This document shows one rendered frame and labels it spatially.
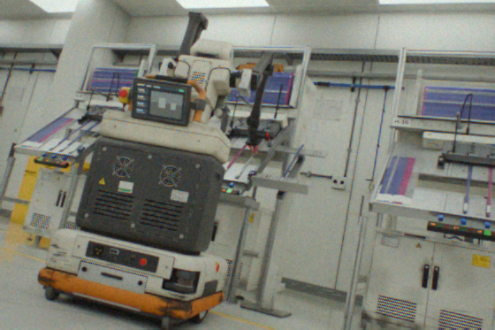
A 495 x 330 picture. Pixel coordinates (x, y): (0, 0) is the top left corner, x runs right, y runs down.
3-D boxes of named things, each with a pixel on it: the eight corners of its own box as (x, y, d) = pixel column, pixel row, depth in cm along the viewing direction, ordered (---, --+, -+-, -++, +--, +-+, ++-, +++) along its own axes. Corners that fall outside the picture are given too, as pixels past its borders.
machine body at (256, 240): (244, 300, 310) (262, 206, 322) (156, 276, 340) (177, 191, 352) (277, 297, 367) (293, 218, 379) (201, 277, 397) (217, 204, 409)
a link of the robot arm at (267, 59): (262, 46, 293) (277, 50, 292) (258, 66, 300) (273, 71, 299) (241, 72, 256) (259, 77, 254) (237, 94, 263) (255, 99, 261)
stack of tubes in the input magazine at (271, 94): (285, 105, 351) (293, 71, 356) (225, 101, 373) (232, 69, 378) (291, 111, 362) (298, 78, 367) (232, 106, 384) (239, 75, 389)
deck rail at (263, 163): (248, 191, 299) (247, 183, 296) (246, 191, 300) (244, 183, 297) (289, 133, 352) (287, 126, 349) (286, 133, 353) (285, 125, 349)
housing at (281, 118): (285, 136, 350) (282, 119, 343) (225, 130, 371) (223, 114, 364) (288, 131, 356) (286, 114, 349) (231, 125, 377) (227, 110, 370)
